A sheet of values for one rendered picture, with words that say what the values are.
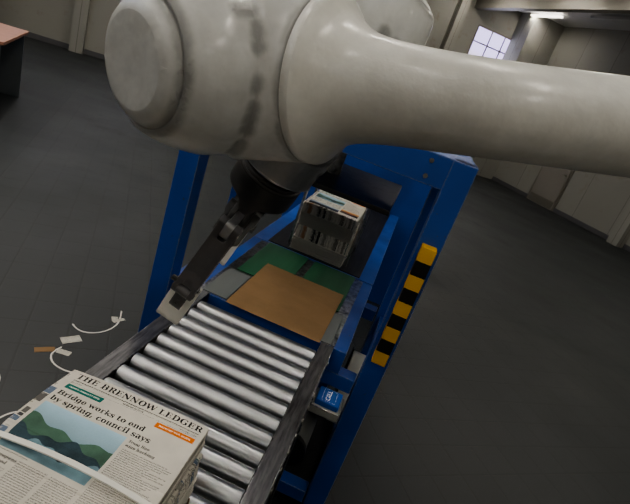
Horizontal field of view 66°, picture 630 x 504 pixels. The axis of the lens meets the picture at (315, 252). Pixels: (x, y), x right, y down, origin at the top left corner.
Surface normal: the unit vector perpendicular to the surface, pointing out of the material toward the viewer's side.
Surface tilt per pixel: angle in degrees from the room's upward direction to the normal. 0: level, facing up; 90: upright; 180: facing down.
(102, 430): 3
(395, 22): 86
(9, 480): 1
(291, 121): 102
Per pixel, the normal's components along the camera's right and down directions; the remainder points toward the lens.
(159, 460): 0.28, -0.86
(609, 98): 0.15, -0.20
